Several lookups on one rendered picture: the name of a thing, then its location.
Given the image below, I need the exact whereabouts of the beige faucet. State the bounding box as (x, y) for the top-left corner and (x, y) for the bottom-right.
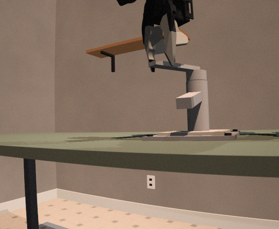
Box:
(148, 60), (231, 136)

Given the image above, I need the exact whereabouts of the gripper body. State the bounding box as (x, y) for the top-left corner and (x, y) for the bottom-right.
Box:
(144, 0), (194, 27)

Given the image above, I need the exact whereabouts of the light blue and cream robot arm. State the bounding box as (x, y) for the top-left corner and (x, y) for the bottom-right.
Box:
(117, 0), (136, 6)

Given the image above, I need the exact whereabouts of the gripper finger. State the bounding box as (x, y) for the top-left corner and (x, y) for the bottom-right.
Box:
(160, 0), (188, 66)
(142, 14), (165, 62)

